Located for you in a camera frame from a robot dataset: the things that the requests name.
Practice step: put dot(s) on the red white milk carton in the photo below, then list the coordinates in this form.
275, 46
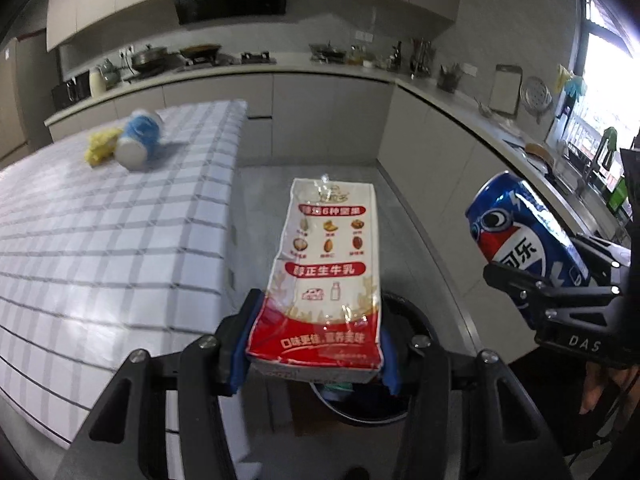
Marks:
325, 260

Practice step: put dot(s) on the kitchen counter cabinets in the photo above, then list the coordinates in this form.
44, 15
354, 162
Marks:
325, 110

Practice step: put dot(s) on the person's right hand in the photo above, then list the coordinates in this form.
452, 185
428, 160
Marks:
595, 385

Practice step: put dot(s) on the round steel steamer tray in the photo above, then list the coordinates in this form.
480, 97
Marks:
536, 94

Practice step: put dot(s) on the white jug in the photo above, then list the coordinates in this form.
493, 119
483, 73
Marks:
97, 84

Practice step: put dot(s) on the wok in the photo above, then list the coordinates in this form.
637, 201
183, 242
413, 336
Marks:
200, 51

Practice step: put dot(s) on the dark glass bottle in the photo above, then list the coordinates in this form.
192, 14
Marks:
397, 57

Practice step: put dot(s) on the blue soda can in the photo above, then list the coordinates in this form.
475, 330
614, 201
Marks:
505, 230

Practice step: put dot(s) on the blue rubber gloves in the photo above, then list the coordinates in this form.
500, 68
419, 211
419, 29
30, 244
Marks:
575, 87

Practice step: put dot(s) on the white cutting board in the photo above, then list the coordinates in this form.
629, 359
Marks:
505, 90

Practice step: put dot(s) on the blue white paper cup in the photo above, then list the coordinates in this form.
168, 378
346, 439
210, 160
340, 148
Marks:
140, 137

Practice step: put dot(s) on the yellow oil bottle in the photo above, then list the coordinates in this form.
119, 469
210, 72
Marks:
356, 55

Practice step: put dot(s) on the beige refrigerator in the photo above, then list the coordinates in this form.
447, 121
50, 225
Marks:
12, 95

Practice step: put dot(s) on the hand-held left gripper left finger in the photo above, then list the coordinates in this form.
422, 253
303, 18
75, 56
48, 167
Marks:
240, 355

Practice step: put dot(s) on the steel pot with lid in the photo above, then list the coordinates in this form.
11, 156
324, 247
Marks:
149, 59

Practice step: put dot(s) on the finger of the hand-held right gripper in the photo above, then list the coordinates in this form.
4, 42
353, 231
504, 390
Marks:
597, 250
545, 285

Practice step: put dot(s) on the utensil holder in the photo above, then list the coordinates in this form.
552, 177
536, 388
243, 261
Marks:
448, 80

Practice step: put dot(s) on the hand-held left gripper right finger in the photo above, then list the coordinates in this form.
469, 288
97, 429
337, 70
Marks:
393, 375

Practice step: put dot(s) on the black trash bin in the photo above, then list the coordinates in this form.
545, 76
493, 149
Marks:
360, 407

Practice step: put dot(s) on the grey kettle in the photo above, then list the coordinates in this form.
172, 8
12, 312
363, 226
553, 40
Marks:
110, 72

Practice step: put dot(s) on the gas stove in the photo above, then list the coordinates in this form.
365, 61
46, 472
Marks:
230, 60

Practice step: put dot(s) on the black microwave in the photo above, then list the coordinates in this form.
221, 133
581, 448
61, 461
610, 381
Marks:
70, 94

